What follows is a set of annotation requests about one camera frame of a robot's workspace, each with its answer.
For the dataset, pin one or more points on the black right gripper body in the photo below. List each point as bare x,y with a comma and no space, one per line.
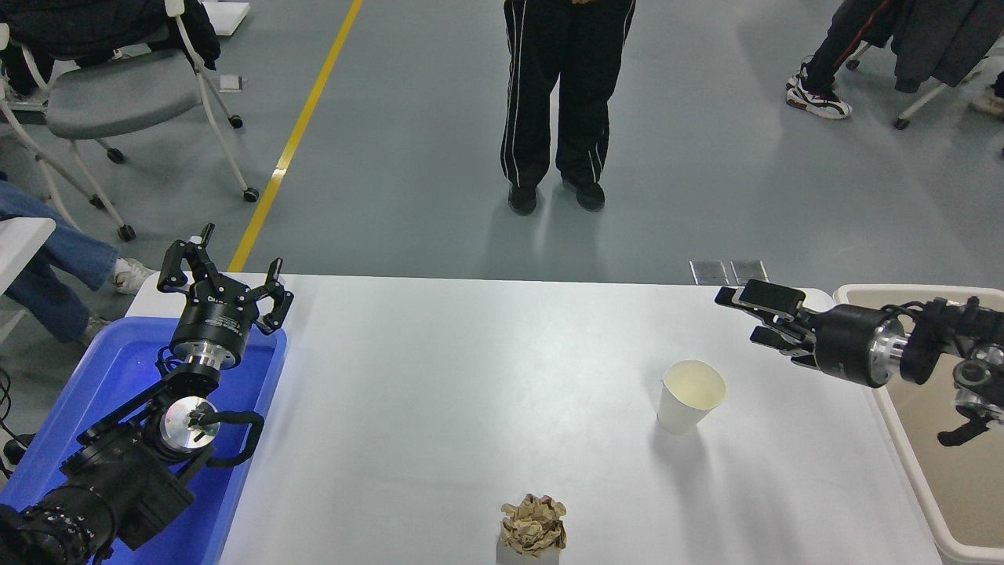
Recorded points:
847,341

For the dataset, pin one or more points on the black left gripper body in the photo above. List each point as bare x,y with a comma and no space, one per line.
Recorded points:
213,322

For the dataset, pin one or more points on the white paper cup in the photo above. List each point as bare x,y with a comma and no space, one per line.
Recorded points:
686,396

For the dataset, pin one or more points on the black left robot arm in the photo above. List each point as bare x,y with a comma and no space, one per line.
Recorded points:
118,479

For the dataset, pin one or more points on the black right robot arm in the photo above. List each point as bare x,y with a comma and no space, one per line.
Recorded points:
933,337

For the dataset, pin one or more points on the metal floor plate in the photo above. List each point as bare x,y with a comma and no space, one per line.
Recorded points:
749,271
709,272

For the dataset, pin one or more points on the blue plastic tray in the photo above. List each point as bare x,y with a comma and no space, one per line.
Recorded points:
118,361

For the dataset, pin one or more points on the seated person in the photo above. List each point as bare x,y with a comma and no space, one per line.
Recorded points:
55,255

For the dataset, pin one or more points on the white side table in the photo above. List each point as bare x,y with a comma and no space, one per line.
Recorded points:
20,243

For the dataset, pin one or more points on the small grey floor object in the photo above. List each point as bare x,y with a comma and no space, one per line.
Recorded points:
231,82

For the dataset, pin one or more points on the large pale plastic bin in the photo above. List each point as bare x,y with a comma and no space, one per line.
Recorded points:
965,486

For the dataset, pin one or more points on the grey seat wheeled chair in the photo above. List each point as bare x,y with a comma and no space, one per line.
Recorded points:
118,94

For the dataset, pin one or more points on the black base foot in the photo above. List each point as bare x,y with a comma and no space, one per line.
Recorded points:
17,449

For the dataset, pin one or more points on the white flat board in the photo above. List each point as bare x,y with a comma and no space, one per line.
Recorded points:
227,16

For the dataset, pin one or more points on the white leg wheeled chair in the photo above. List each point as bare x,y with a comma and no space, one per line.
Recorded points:
929,98

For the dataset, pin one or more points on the person with white shoes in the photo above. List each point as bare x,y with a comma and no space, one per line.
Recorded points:
835,47

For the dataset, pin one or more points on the black jacket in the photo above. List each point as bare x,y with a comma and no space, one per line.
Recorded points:
94,23

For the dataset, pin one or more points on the tan shoe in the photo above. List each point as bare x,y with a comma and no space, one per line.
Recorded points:
990,103

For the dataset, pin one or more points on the dark grey jacket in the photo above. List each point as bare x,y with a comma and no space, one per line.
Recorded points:
933,39

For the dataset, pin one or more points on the standing person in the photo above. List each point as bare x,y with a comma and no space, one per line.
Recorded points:
549,86

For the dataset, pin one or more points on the crumpled tan paper ball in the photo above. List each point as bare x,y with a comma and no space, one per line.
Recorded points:
533,526

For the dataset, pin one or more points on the white frame wheeled chair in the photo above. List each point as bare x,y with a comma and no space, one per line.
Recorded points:
82,176

